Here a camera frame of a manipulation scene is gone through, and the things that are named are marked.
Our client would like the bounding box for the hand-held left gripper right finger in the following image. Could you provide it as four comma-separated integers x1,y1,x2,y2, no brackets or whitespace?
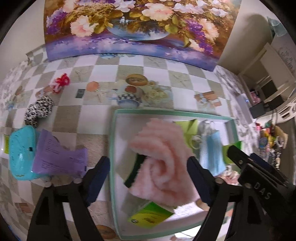
187,156,264,241

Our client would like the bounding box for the white box with green rim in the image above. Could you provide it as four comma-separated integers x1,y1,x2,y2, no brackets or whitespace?
109,108,242,240

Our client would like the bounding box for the teal cloth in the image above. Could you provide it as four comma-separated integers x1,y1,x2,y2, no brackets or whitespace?
268,17,287,38

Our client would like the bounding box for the red and white scrunchie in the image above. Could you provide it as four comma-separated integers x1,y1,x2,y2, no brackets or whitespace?
50,74,70,93

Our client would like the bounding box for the blue face mask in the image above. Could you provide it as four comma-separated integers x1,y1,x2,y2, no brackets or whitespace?
198,120,226,176

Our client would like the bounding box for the teal pouch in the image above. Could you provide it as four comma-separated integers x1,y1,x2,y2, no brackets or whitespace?
9,126,50,181

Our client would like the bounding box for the yellow and green scouring sponge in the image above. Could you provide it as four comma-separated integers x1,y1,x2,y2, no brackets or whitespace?
124,153,148,188

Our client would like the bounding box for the leopard print scrunchie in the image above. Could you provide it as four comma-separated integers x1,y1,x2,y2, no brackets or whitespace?
24,95,54,127

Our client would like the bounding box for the black box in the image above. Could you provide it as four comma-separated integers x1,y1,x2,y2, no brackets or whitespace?
251,103,273,118

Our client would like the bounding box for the white electronic device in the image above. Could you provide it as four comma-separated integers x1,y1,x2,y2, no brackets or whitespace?
236,94,252,124

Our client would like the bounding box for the flower painting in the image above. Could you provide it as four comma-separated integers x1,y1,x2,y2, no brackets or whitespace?
44,0,241,71

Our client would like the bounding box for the white shelf unit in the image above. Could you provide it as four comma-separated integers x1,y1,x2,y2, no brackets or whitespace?
238,35,296,121

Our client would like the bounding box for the pile of colourful small items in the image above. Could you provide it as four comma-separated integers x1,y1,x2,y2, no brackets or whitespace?
255,123,289,167

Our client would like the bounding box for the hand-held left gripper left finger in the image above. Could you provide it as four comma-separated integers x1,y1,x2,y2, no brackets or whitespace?
26,156,111,241

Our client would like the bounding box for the green foam cloth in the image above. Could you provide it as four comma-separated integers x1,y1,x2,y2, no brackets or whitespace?
173,119,242,165

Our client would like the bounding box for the pink fluffy cloth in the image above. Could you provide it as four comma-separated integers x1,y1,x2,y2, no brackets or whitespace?
128,118,201,205

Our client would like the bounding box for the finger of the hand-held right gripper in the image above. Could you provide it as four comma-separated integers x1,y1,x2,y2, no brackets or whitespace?
227,146,255,170
250,153,289,186

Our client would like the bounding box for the purple paper sheet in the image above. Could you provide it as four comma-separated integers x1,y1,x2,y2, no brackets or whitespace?
32,129,88,178

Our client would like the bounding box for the yellow-green packet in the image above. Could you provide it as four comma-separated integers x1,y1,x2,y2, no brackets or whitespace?
128,201,175,226

